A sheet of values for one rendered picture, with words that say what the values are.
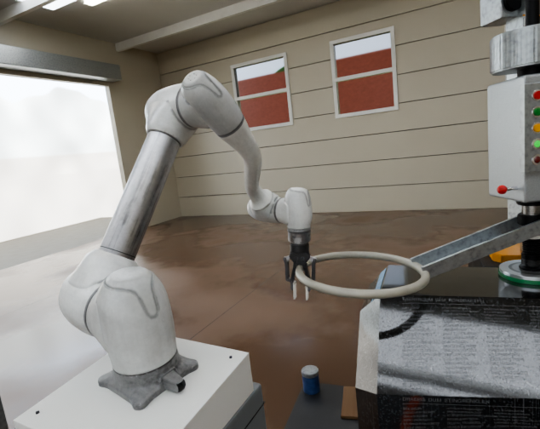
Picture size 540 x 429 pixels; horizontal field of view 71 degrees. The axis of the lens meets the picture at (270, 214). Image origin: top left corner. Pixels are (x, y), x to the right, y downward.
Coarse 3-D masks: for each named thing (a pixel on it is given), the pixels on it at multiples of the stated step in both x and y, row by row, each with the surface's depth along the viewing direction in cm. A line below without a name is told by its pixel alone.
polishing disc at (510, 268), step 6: (504, 264) 151; (510, 264) 150; (516, 264) 149; (504, 270) 145; (510, 270) 144; (516, 270) 143; (522, 270) 143; (510, 276) 141; (516, 276) 139; (522, 276) 137; (528, 276) 137; (534, 276) 136
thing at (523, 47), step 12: (504, 36) 126; (516, 36) 123; (528, 36) 121; (492, 48) 132; (504, 48) 127; (516, 48) 124; (528, 48) 122; (492, 60) 133; (504, 60) 127; (516, 60) 124; (528, 60) 122; (492, 72) 135; (504, 72) 135; (516, 72) 139; (528, 72) 129
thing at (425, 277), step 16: (320, 256) 162; (336, 256) 165; (352, 256) 166; (368, 256) 164; (384, 256) 160; (400, 256) 156; (320, 288) 127; (336, 288) 124; (400, 288) 122; (416, 288) 124
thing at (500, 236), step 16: (496, 224) 147; (512, 224) 146; (528, 224) 136; (464, 240) 147; (480, 240) 147; (496, 240) 136; (512, 240) 136; (416, 256) 148; (432, 256) 148; (448, 256) 137; (464, 256) 137; (480, 256) 137; (432, 272) 138
